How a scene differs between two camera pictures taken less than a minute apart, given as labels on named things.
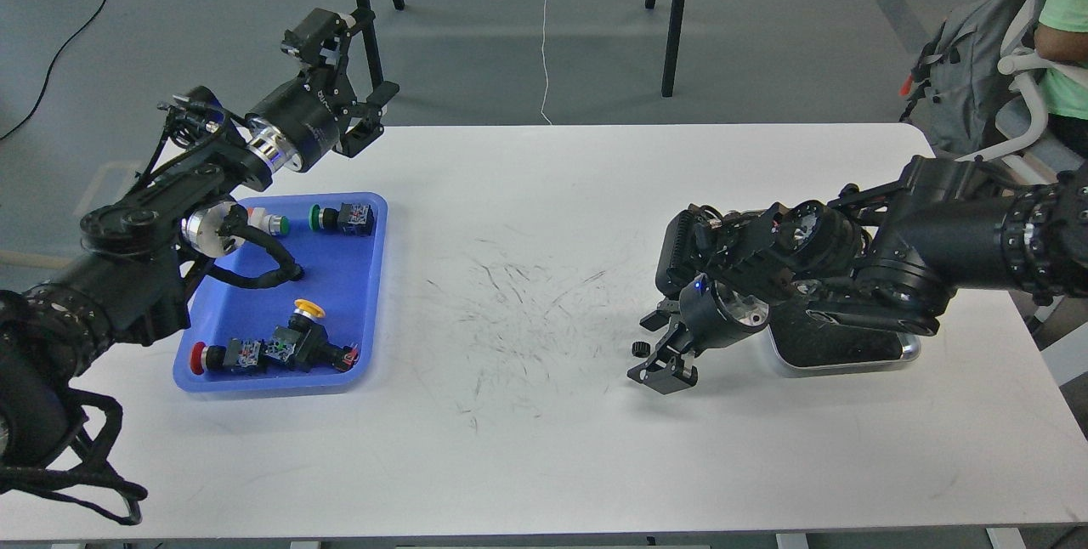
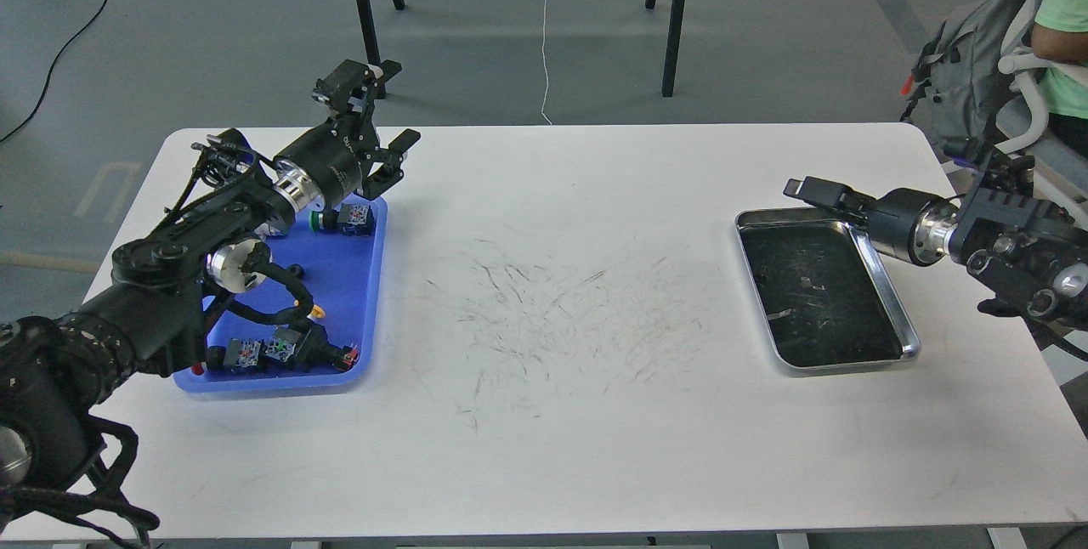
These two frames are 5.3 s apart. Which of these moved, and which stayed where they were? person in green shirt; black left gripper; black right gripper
Moved: black right gripper; black left gripper
Stayed: person in green shirt
